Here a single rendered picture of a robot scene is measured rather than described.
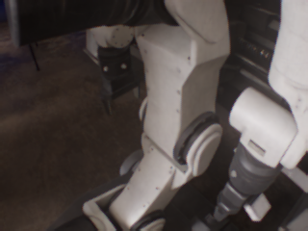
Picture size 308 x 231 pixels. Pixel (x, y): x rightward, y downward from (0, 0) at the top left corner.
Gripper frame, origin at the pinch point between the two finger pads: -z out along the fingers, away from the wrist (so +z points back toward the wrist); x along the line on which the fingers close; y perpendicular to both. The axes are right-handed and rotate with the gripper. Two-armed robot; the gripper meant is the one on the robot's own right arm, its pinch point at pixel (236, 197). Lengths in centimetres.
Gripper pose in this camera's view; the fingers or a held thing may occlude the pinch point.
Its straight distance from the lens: 51.1
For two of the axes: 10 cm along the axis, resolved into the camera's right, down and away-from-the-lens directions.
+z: -0.6, -7.0, -7.1
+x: 7.8, -4.8, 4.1
